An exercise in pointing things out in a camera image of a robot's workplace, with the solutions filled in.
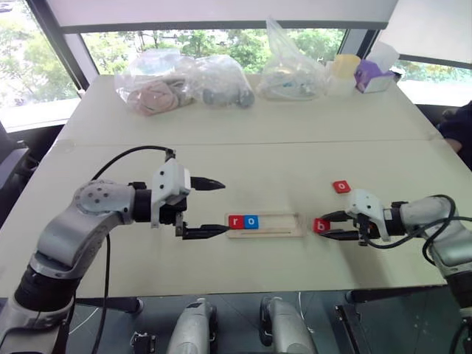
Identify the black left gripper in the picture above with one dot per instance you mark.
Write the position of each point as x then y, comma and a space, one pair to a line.
170, 215

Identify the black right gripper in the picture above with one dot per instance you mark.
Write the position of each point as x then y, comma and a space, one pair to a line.
367, 228

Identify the red letter b block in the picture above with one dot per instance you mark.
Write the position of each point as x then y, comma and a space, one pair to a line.
321, 226

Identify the red letter o block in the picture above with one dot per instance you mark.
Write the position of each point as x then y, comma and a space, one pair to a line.
341, 186

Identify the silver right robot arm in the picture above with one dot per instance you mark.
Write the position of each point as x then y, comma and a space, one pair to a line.
424, 215

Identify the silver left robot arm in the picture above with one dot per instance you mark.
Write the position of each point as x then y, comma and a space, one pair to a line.
73, 236

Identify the red letter r block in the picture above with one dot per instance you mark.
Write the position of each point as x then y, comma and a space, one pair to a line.
236, 222

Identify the blue letter o block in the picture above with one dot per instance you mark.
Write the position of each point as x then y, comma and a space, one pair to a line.
251, 221

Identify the wooden letter tray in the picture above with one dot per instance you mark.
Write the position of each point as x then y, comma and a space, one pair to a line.
276, 225

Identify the silver rounded robot part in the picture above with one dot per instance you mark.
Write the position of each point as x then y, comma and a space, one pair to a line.
287, 328
191, 328

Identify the plastic bag with dark items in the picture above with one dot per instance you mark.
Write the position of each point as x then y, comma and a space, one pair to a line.
225, 86

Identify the plastic bag with pink items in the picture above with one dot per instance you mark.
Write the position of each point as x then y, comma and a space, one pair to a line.
155, 88

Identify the purple tissue box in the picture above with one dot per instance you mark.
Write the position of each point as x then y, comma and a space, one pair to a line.
372, 75

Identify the person in dark clothes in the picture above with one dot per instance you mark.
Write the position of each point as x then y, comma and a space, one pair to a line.
459, 125

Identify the yellow-lidded plastic container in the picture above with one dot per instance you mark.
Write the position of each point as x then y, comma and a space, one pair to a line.
344, 70

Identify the tall clear plastic bag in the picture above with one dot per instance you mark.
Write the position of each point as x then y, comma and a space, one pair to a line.
287, 73

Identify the white roller blind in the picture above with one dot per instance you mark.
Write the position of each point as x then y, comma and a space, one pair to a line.
221, 13
431, 26

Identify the dark chair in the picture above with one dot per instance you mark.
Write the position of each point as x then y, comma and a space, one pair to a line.
14, 162

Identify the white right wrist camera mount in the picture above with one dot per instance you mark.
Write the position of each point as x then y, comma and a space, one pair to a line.
365, 203

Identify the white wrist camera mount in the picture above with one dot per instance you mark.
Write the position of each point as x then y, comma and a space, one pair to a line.
365, 203
167, 180

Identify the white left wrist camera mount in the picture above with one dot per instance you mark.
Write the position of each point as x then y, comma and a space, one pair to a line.
167, 180

